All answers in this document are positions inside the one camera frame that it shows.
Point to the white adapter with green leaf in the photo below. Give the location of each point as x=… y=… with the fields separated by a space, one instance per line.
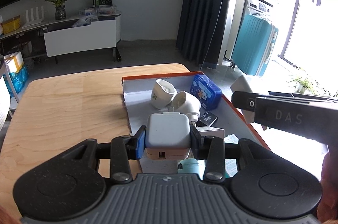
x=161 y=94

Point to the small black packet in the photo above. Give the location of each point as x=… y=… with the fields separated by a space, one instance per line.
x=208 y=118

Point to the clear storage boxes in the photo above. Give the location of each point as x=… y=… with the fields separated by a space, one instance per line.
x=100 y=11

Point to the white flat cardboard box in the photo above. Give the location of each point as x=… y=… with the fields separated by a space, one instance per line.
x=158 y=165

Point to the white round socket adapter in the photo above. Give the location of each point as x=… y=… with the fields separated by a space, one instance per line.
x=184 y=102

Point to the white ribbed round counter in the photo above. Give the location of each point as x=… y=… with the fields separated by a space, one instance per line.
x=2 y=118

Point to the white washing machine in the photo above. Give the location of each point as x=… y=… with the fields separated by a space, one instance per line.
x=257 y=6

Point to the white charger with prongs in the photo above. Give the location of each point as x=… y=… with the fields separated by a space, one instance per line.
x=167 y=131

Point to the white tray with orange rim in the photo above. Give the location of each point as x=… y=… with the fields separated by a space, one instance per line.
x=137 y=97

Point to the dark blue curtain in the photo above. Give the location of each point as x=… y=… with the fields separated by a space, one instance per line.
x=208 y=2

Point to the white and yellow carton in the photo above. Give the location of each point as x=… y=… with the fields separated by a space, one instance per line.
x=14 y=62

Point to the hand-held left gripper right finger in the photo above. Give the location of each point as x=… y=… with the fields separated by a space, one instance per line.
x=195 y=142

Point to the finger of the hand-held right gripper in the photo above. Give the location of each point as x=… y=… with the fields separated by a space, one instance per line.
x=303 y=96
x=243 y=101

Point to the teal toothpick jar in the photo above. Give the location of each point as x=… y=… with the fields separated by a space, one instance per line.
x=191 y=168

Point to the yellow box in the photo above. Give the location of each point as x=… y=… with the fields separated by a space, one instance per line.
x=10 y=24

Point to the person's right hand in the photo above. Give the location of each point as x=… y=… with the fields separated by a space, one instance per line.
x=330 y=187

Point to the blue plastic bag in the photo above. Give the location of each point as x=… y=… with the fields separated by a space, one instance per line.
x=18 y=80

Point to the white router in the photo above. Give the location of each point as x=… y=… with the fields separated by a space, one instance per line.
x=34 y=19

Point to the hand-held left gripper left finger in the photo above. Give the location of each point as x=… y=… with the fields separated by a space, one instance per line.
x=140 y=143

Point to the clear plastic bag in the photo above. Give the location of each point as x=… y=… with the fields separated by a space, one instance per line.
x=84 y=20

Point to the small spider plant pot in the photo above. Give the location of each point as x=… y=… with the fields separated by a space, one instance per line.
x=303 y=82

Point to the teal suitcase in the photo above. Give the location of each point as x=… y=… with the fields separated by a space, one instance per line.
x=254 y=44

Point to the black roll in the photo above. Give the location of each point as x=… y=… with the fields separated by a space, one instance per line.
x=118 y=56

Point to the white television cabinet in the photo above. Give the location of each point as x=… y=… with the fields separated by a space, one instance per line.
x=79 y=36

